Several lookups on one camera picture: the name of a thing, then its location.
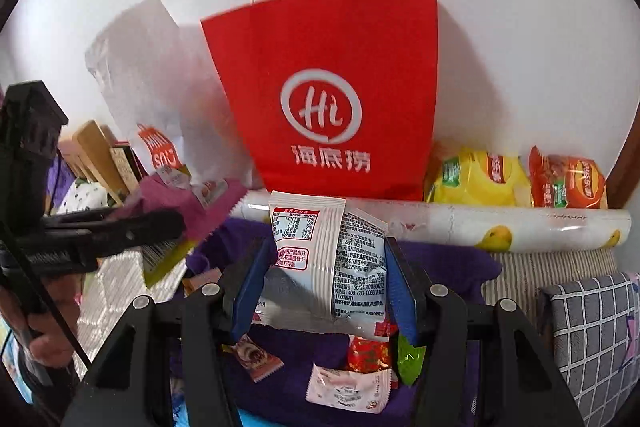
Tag person's left hand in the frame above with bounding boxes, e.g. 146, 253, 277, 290
0, 271, 85, 390

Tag white snack packet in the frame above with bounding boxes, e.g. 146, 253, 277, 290
262, 191, 398, 342

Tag dark brown box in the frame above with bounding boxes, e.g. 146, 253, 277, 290
110, 139, 151, 198

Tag red foil snack packet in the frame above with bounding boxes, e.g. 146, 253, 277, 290
345, 334, 398, 375

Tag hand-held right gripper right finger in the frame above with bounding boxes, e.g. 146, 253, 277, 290
385, 237, 586, 427

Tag grey checked cloth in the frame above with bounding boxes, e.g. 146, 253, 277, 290
537, 272, 640, 413

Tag rolled lemon-print sheet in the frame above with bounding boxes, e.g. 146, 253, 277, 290
232, 189, 632, 253

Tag brown picture snack packet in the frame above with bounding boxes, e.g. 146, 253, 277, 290
222, 332, 285, 383

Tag red paper bag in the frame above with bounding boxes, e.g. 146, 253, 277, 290
200, 0, 438, 202

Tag orange snack bag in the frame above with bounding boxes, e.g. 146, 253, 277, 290
529, 146, 608, 210

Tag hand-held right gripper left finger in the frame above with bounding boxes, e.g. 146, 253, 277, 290
62, 237, 273, 427

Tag white plastic bag orange logo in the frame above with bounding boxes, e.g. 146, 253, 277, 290
84, 0, 261, 202

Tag small orange packet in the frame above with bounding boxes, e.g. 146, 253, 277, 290
182, 269, 223, 298

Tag pale pink snack packet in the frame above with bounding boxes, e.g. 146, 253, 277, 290
305, 361, 393, 414

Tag grey striped bedding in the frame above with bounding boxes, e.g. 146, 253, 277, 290
75, 247, 618, 380

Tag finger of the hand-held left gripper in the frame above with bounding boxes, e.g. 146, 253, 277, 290
42, 206, 187, 239
75, 227, 187, 275

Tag yellow snack bag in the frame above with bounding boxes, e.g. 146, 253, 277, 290
424, 146, 533, 208

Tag tan wooden box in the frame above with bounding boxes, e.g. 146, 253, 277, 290
72, 119, 132, 208

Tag brown wooden trim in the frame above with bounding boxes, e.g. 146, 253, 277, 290
602, 107, 640, 210

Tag purple towel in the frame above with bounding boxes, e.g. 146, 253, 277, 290
170, 217, 503, 427

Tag white floral cloth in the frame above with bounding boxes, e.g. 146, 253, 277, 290
55, 179, 116, 215

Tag green snack packet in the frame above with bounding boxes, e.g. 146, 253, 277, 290
397, 334, 426, 385

